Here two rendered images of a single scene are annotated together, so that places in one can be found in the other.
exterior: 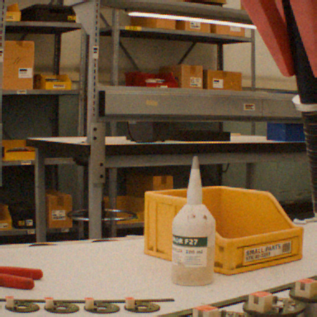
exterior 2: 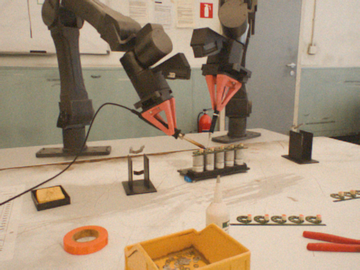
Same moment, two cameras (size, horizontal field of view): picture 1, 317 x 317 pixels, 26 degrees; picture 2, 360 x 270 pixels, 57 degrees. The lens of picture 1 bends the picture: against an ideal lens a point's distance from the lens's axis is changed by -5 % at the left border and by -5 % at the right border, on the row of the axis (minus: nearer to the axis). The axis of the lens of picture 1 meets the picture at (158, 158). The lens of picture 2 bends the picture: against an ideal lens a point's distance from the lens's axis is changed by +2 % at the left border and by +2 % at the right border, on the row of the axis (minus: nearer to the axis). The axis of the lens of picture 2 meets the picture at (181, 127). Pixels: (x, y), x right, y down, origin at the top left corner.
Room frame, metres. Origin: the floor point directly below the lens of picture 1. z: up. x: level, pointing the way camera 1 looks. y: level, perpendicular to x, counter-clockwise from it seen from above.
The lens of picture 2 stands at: (0.97, 0.00, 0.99)
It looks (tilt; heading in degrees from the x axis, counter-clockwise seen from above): 10 degrees down; 190
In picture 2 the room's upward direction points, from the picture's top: straight up
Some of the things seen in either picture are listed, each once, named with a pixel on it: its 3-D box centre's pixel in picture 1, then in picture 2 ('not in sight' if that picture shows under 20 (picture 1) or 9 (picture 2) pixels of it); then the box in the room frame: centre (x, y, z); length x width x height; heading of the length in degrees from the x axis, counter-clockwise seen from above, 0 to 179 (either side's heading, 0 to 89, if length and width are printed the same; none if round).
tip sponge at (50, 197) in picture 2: not in sight; (50, 196); (0.45, -0.34, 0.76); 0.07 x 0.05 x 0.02; 42
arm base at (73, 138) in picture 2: not in sight; (74, 139); (0.12, -0.47, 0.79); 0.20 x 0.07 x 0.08; 107
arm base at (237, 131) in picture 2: not in sight; (237, 126); (-0.17, -0.01, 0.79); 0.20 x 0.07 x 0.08; 142
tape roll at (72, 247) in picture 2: not in sight; (86, 239); (0.58, -0.21, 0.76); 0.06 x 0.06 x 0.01
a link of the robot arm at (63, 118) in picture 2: not in sight; (76, 117); (0.12, -0.46, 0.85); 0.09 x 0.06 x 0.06; 150
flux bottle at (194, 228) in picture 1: (194, 220); (217, 210); (0.55, -0.03, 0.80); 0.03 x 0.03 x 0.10
